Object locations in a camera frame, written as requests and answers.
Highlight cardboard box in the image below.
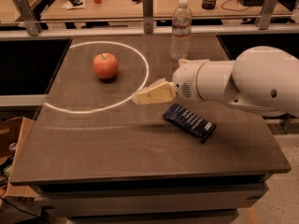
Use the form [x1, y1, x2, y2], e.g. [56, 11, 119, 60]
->
[0, 117, 37, 198]

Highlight clear plastic water bottle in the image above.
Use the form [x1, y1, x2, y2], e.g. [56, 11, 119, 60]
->
[170, 0, 192, 61]

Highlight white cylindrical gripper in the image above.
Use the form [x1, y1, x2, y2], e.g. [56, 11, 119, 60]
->
[132, 59, 207, 105]

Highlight left metal rail bracket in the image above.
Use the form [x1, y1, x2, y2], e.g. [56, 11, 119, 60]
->
[13, 0, 41, 36]

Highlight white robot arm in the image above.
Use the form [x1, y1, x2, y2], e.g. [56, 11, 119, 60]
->
[132, 46, 299, 118]

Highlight red apple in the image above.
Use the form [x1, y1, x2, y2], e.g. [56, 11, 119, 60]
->
[93, 53, 119, 79]

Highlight black cable on desk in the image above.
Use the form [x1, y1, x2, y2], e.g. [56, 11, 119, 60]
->
[221, 0, 247, 12]

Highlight black floor cable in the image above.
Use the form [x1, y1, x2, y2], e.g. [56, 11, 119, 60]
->
[0, 196, 48, 221]

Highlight middle metal rail bracket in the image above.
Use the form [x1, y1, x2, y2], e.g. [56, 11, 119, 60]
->
[142, 0, 153, 33]

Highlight right metal rail bracket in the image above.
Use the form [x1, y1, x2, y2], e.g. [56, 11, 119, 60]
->
[254, 0, 278, 30]

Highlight metal rail bracket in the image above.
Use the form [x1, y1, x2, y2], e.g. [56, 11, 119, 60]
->
[142, 0, 153, 33]
[254, 0, 278, 30]
[13, 0, 41, 36]

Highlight dark blue snack bar wrapper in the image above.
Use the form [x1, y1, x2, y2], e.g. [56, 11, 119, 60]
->
[163, 104, 217, 143]

